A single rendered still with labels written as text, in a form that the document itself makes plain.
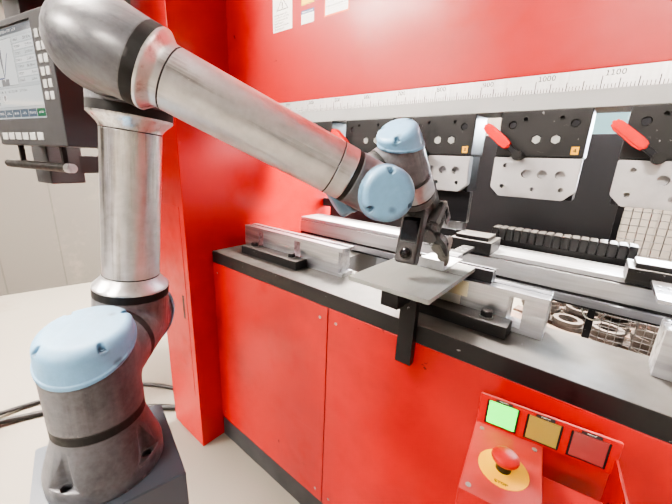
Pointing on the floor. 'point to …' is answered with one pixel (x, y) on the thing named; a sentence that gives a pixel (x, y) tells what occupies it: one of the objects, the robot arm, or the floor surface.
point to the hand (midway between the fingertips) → (430, 261)
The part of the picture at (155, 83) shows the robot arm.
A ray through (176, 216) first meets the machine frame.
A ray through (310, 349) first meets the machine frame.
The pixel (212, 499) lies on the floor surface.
